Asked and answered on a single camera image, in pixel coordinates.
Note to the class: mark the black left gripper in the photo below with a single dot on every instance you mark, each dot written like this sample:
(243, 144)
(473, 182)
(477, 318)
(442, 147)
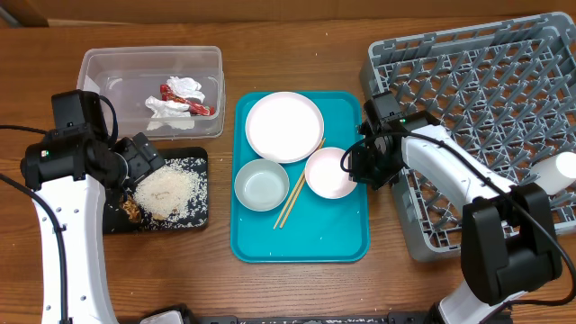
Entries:
(144, 158)

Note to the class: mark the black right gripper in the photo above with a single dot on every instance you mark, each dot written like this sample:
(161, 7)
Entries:
(364, 172)

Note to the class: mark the white rice pile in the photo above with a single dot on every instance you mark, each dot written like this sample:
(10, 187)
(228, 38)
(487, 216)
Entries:
(175, 197)

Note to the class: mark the brown food scrap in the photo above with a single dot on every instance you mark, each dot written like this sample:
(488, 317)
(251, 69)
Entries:
(130, 207)

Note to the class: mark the white tissue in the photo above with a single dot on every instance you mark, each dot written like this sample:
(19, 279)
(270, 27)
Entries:
(186, 88)
(169, 109)

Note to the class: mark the white bowl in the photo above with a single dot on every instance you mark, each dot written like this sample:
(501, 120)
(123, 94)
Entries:
(324, 175)

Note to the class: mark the red snack wrapper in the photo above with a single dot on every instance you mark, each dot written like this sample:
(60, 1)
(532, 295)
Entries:
(192, 107)

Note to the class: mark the grey bowl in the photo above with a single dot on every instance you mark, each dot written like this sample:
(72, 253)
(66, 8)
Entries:
(261, 185)

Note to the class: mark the white cup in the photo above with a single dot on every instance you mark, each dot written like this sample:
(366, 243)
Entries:
(556, 173)

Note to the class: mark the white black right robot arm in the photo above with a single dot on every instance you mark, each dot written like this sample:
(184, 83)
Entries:
(508, 247)

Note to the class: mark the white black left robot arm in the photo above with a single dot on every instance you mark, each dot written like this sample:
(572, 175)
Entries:
(68, 175)

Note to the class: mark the black plastic tray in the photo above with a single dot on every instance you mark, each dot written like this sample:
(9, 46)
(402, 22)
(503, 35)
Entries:
(115, 220)

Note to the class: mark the wooden chopstick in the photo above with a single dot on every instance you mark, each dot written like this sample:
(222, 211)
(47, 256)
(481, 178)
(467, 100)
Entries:
(294, 191)
(298, 193)

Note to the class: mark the clear plastic bin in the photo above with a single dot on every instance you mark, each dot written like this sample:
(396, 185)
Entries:
(131, 76)

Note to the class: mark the white round plate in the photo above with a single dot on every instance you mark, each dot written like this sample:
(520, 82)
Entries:
(285, 127)

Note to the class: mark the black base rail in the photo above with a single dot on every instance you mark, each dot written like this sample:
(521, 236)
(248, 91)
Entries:
(182, 314)

